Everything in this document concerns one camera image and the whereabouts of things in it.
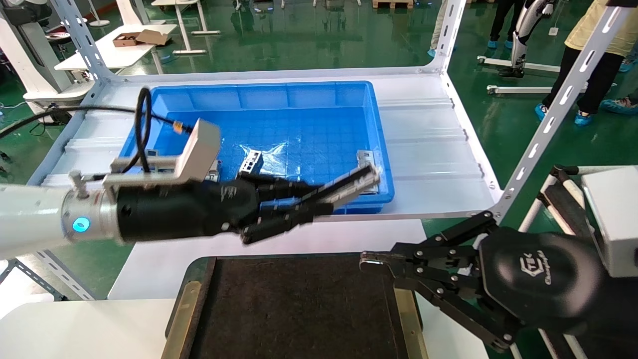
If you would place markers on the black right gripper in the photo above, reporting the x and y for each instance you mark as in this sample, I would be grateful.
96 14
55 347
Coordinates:
543 279

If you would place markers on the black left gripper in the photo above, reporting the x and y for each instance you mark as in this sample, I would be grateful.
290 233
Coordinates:
184 209

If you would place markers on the long grey metal part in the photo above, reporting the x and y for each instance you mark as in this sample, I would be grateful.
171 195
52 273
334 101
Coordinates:
354 188

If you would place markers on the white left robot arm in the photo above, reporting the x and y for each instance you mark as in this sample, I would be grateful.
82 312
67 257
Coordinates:
35 219

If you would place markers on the grey metal part with holes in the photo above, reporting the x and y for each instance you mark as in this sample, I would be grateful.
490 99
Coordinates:
250 162

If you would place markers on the small grey metal part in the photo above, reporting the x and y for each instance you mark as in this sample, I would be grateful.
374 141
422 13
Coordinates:
366 158

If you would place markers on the black foam-lined container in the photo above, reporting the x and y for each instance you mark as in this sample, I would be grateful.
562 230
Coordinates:
299 309

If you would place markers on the large blue plastic bin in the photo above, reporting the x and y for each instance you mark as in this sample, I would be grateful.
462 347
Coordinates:
309 124

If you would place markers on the white table with metal legs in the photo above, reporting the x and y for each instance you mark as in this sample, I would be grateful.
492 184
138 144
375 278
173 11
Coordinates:
189 51

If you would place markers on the white wheeled robot stand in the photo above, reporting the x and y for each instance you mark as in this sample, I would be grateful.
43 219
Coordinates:
528 89

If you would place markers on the brown cardboard box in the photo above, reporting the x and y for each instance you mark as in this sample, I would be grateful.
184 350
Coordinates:
142 37

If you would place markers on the wooden pallet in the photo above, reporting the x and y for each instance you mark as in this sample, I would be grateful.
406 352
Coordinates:
391 4

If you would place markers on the white table with cardboard box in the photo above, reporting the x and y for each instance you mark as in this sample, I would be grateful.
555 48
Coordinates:
114 57

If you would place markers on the standing person yellow shirt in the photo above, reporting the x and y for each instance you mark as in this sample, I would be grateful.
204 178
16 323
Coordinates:
608 75

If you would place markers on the white black robot leg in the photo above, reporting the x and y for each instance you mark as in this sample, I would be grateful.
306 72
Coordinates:
523 30

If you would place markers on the white round floor stand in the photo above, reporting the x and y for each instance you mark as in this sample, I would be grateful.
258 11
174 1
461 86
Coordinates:
98 22

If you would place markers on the person with blue shoe covers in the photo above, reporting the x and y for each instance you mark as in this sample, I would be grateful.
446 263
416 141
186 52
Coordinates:
501 20

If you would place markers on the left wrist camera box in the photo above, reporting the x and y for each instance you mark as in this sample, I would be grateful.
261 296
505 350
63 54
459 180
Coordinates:
199 149

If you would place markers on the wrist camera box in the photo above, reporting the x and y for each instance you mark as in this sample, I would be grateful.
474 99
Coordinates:
613 224
199 149

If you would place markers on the black right camera bracket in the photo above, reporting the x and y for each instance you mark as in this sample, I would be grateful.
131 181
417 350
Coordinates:
568 209

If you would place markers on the silver left camera bracket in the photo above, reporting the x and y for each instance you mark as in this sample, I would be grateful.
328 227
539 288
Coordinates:
149 179

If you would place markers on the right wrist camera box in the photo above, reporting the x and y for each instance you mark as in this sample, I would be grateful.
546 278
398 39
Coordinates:
613 224

